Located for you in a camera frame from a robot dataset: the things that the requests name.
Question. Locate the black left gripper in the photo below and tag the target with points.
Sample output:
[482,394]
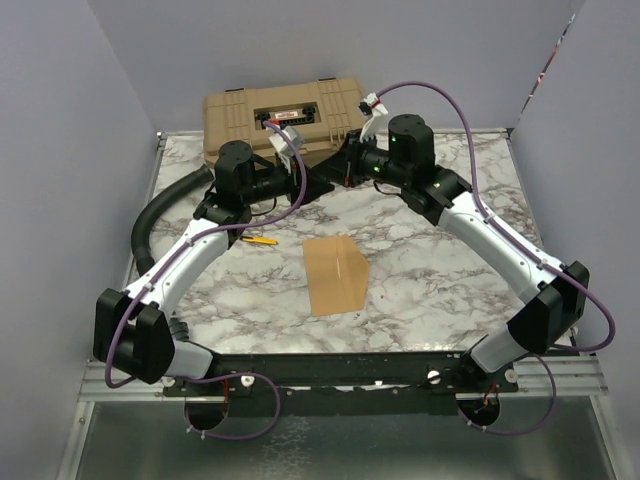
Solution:
[315,185]

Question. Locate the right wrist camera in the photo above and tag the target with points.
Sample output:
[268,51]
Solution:
[376,116]

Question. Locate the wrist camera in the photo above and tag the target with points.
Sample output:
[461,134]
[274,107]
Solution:
[286,141]
[376,116]

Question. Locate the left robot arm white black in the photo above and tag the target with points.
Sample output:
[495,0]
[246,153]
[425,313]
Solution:
[132,331]

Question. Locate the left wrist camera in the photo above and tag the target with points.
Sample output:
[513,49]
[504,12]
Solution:
[286,141]

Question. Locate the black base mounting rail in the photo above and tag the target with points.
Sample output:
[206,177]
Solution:
[259,385]

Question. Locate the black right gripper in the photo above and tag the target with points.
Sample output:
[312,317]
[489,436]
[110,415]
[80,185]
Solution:
[343,166]

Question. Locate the yellow black utility knife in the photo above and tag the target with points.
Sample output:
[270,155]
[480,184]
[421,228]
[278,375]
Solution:
[259,240]

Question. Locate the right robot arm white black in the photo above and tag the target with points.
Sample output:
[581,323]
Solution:
[551,292]

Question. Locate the brown paper envelope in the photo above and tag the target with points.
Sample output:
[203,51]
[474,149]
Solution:
[337,275]

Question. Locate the tan plastic toolbox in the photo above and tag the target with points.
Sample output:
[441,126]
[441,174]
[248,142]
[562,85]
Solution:
[322,111]

